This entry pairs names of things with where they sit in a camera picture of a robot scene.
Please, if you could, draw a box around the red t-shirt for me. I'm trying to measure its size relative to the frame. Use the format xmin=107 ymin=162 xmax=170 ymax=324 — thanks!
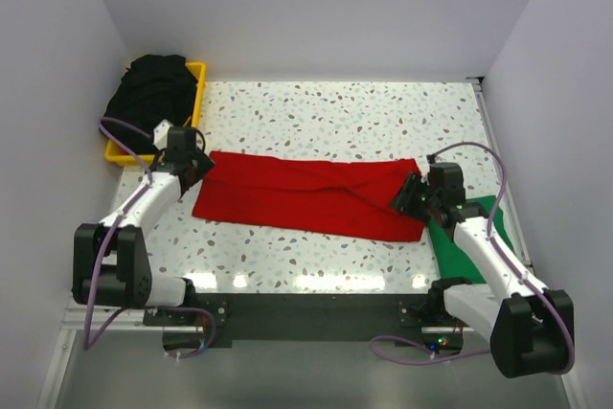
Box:
xmin=192 ymin=151 xmax=424 ymax=242

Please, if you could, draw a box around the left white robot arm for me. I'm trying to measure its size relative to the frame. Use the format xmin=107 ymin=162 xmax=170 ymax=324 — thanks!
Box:
xmin=72 ymin=126 xmax=215 ymax=325

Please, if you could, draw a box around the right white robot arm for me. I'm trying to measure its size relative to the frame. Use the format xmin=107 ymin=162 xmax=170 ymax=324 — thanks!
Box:
xmin=390 ymin=163 xmax=575 ymax=378

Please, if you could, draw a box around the yellow plastic tray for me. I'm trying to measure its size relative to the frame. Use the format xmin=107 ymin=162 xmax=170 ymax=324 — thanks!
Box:
xmin=104 ymin=61 xmax=208 ymax=168

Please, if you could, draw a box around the folded green t-shirt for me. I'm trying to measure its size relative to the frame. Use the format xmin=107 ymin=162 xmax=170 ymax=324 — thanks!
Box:
xmin=427 ymin=195 xmax=514 ymax=284

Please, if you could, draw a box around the black t-shirt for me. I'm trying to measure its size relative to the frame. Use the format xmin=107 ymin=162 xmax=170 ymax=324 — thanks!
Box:
xmin=102 ymin=53 xmax=198 ymax=154

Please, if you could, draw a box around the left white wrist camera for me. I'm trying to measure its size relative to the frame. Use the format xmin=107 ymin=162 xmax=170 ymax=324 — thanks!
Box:
xmin=152 ymin=120 xmax=172 ymax=149

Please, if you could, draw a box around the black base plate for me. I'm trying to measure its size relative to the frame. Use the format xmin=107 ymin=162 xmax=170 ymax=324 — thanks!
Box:
xmin=142 ymin=291 xmax=475 ymax=358

